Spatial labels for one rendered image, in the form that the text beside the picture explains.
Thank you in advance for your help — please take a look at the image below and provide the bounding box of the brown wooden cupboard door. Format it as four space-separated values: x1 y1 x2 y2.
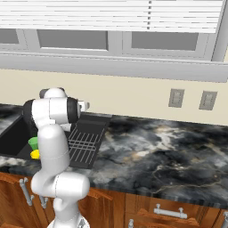
38 186 126 228
0 171 41 228

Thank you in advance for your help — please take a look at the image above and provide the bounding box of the silver drawer handle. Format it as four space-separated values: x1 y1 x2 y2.
153 203 189 220

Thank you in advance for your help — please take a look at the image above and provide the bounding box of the brown wooden drawer front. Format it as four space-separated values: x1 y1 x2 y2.
124 192 223 228

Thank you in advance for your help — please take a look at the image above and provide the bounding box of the grey wall socket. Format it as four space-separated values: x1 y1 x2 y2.
167 87 185 109
198 90 218 111

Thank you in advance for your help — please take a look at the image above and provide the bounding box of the grey window frame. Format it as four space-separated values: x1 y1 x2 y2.
0 0 228 84

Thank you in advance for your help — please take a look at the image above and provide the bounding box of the black sink with drainer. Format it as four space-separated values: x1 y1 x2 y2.
0 111 113 170

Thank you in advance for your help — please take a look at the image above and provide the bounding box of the green cup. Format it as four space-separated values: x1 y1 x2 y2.
28 136 40 151

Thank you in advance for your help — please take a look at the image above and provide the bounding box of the yellow cup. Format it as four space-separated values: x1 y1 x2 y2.
29 149 41 160

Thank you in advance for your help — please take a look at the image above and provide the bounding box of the white window blind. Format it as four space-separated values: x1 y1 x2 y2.
0 0 225 35

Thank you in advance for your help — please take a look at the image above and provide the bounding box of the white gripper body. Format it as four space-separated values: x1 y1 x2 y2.
60 122 73 134

